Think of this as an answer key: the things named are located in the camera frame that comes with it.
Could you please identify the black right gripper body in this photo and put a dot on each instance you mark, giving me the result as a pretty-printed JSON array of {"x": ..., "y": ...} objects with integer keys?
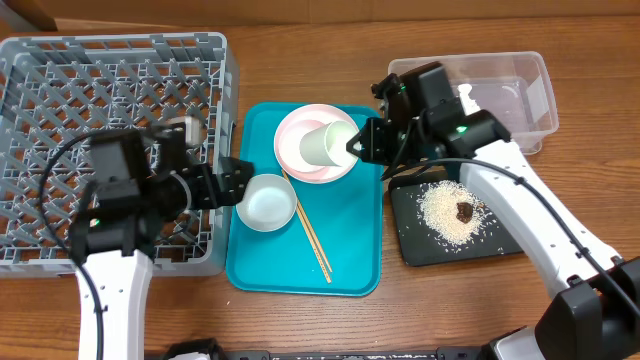
[{"x": 378, "y": 141}]

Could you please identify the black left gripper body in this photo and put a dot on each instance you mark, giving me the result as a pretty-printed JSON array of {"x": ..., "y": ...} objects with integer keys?
[{"x": 179, "y": 192}]

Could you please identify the white paper cup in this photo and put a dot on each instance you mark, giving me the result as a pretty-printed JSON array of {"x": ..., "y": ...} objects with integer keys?
[{"x": 327, "y": 145}]

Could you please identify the grey shallow bowl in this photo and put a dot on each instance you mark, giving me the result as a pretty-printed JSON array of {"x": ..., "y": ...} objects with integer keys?
[{"x": 269, "y": 203}]

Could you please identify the white napkin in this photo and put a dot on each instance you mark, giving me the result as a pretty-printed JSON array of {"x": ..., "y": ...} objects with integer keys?
[{"x": 470, "y": 106}]

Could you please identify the pile of rice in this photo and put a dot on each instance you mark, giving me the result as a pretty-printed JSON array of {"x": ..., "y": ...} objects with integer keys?
[{"x": 437, "y": 210}]

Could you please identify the brown food scrap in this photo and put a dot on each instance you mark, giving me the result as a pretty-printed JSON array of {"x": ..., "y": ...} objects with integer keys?
[{"x": 465, "y": 212}]

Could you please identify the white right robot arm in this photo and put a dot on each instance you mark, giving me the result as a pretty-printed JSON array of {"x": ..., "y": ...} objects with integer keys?
[{"x": 594, "y": 312}]

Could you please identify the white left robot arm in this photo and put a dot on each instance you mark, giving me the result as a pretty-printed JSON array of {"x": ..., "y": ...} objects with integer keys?
[{"x": 113, "y": 248}]

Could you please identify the right wooden chopstick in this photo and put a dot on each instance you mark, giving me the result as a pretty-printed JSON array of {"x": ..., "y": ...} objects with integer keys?
[{"x": 317, "y": 240}]

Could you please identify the wooden chopstick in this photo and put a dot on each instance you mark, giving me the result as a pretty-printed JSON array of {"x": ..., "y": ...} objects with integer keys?
[
  {"x": 317, "y": 240},
  {"x": 315, "y": 245}
]

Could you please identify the large white round plate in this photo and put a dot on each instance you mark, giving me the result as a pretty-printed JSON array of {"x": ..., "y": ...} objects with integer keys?
[{"x": 289, "y": 134}]

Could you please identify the left wooden chopstick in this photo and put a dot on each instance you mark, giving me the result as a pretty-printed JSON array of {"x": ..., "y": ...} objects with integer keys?
[{"x": 315, "y": 245}]

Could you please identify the teal plastic tray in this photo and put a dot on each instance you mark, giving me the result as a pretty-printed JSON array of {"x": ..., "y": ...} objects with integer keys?
[{"x": 333, "y": 243}]

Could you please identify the black plastic tray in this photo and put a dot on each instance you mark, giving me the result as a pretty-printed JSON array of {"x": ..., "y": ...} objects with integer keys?
[{"x": 417, "y": 242}]

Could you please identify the clear plastic bin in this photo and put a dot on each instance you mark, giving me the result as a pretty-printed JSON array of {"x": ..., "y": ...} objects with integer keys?
[{"x": 514, "y": 86}]

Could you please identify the grey plastic dish rack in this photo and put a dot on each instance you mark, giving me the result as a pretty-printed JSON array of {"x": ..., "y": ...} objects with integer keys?
[{"x": 56, "y": 88}]

